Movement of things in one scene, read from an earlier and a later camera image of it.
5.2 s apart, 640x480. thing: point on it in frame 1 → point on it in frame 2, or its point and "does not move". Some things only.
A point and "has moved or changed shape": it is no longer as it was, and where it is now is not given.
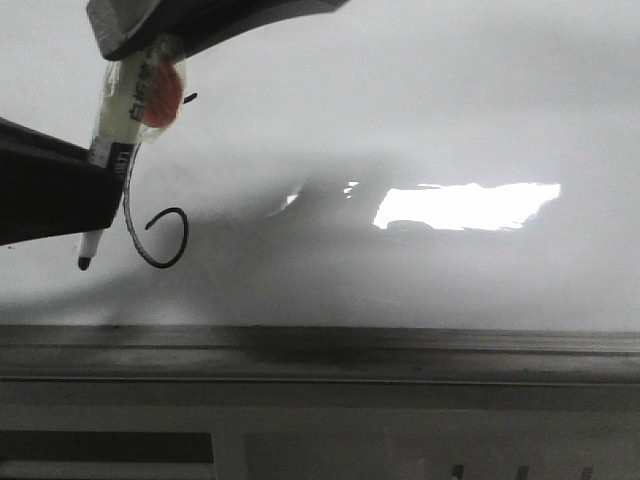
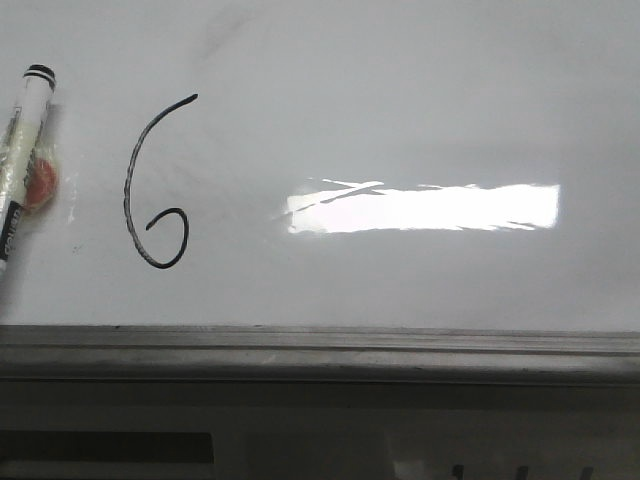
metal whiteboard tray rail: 317,354 does not move
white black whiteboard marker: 143,95 has moved or changed shape
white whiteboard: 379,165 does not move
